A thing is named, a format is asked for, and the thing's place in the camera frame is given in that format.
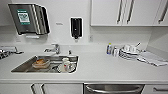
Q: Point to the chrome faucet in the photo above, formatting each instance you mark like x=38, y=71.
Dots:
x=54, y=49

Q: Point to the small chrome sink knob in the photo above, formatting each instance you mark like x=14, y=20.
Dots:
x=69, y=52

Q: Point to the white wall cabinet door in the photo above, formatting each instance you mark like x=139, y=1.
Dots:
x=105, y=12
x=141, y=12
x=163, y=13

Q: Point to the stainless steel dishwasher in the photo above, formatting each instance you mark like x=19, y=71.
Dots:
x=113, y=90

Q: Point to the white mug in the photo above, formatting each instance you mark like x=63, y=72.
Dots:
x=66, y=62

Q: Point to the white plate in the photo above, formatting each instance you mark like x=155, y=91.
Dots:
x=71, y=68

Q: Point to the white base cabinet doors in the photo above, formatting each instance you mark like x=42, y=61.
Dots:
x=20, y=88

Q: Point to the small wall label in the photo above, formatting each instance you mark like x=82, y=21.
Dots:
x=59, y=23

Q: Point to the blue dish soap bottle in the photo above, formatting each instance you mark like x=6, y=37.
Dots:
x=109, y=49

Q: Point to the bowl with orange food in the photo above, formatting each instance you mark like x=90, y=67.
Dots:
x=41, y=62

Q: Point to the white drawer stack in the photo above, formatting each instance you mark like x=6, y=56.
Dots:
x=158, y=89

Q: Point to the steel paper towel dispenser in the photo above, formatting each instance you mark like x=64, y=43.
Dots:
x=28, y=18

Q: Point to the stainless steel sink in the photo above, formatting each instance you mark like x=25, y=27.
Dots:
x=21, y=68

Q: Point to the black soap dispenser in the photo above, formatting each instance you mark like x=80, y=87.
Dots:
x=76, y=27

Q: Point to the small white bottle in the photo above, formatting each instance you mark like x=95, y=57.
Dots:
x=115, y=51

